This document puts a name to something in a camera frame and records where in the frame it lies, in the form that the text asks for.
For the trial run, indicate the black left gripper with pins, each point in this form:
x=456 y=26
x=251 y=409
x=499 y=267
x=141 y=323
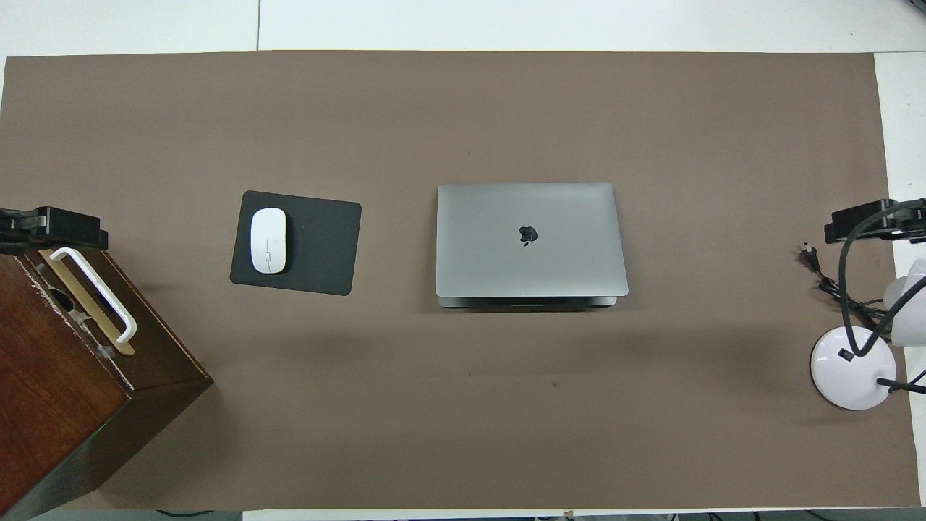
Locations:
x=43 y=224

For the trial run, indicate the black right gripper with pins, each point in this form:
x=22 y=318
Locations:
x=897 y=228

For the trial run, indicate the silver grey laptop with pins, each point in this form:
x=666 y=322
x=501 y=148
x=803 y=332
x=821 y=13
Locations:
x=492 y=246

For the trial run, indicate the white desk lamp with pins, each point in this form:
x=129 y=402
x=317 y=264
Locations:
x=850 y=369

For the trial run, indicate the dark brown wooden box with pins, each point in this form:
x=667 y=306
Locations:
x=58 y=405

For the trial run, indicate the white computer mouse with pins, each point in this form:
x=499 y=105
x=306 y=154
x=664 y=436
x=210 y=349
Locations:
x=268 y=240

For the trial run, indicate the black mouse pad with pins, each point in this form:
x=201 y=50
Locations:
x=325 y=246

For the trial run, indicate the brown table mat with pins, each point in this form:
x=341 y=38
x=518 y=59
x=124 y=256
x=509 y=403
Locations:
x=463 y=405

